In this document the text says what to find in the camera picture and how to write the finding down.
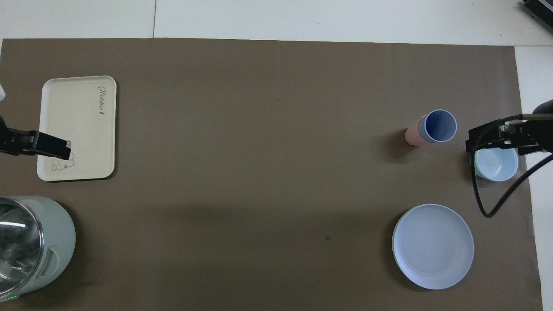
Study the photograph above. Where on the cream rabbit print tray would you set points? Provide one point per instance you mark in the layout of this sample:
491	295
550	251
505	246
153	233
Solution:
86	129

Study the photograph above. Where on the brown table mat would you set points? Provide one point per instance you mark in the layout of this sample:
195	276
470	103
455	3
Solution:
276	151

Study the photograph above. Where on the dark ribbed device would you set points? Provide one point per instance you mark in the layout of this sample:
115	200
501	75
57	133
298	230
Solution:
540	13

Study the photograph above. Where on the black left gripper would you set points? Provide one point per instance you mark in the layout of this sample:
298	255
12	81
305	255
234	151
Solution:
15	142

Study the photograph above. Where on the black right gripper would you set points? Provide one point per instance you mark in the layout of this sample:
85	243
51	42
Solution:
520	136

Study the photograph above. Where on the glass pot lid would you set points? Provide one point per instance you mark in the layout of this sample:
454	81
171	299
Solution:
17	246

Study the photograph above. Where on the blue round plate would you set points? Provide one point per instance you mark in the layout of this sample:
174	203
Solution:
433	246

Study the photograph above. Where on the pale green electric pot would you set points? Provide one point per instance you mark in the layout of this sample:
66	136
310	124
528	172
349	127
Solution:
58	242

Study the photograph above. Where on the blue plastic cup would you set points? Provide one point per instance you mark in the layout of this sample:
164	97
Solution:
440	125

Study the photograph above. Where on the pink plastic cup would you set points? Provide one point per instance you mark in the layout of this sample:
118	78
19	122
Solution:
412	134

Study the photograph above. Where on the light blue bowl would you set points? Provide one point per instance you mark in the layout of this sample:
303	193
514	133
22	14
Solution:
497	166

